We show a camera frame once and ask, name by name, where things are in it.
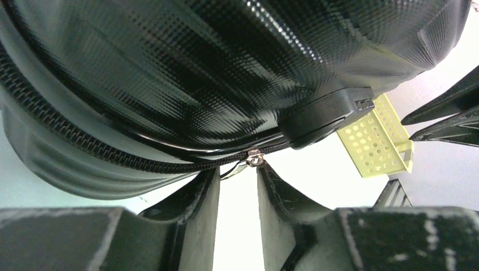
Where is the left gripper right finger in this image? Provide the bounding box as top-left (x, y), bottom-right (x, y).
top-left (257, 163), bottom-right (478, 270)

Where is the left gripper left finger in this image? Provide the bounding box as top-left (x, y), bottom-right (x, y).
top-left (1, 168), bottom-right (220, 270)

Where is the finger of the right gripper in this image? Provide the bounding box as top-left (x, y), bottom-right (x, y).
top-left (410, 106), bottom-right (478, 147)
top-left (401, 67), bottom-right (478, 125)

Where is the black ribbed hard-shell suitcase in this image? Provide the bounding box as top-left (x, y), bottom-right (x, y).
top-left (1, 1), bottom-right (471, 200)

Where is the pale yellow perforated basket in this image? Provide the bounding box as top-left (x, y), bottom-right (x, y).
top-left (337, 94), bottom-right (414, 178)

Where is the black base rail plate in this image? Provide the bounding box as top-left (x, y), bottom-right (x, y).
top-left (373, 179), bottom-right (412, 208)

